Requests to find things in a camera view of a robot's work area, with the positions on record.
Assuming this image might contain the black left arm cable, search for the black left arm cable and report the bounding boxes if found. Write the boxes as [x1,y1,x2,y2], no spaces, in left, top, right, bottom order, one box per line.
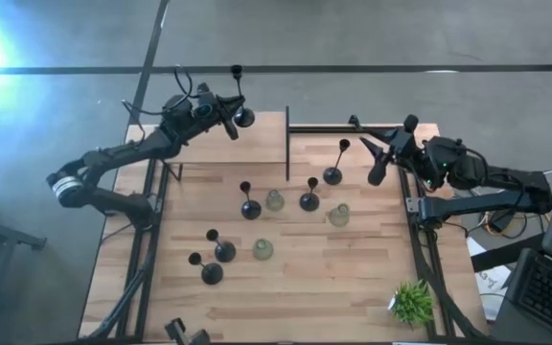
[121,64,196,133]

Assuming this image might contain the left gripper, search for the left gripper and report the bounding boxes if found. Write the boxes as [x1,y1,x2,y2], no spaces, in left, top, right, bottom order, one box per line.
[190,81,247,143]

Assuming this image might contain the black open laptop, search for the black open laptop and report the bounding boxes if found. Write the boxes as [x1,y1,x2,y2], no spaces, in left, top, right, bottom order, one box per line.
[505,138,552,342]

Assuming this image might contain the white paper sheet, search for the white paper sheet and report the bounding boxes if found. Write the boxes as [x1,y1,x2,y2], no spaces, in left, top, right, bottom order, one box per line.
[466,237,515,321]

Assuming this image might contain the raised wooden shelf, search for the raised wooden shelf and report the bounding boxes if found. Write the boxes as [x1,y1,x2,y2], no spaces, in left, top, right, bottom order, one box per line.
[159,105,291,182]

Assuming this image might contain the black boxy device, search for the black boxy device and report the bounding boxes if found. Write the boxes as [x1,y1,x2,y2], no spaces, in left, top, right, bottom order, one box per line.
[164,317,211,345]

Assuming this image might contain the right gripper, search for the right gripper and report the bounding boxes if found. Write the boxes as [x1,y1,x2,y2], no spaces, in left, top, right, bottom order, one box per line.
[358,113,424,188]

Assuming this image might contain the small green potted plant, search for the small green potted plant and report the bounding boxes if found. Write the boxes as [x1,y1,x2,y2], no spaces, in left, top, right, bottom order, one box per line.
[388,279,436,330]

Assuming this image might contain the yellow floor cable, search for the yellow floor cable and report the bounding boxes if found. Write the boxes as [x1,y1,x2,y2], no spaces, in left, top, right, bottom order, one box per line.
[467,210,545,241]

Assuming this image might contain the black metal stand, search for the black metal stand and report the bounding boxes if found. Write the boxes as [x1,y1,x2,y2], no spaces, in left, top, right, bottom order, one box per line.
[0,191,48,345]

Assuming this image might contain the black metal table frame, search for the black metal table frame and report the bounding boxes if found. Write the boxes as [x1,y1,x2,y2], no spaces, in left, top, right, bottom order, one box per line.
[79,123,486,345]

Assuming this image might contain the short black candlestick holder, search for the short black candlestick holder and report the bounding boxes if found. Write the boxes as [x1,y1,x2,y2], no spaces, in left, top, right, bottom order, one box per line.
[298,176,321,213]

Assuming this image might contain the clear green glass vase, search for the clear green glass vase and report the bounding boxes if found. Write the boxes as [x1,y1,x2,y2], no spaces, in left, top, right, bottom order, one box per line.
[264,189,286,213]
[251,238,275,262]
[328,202,351,228]

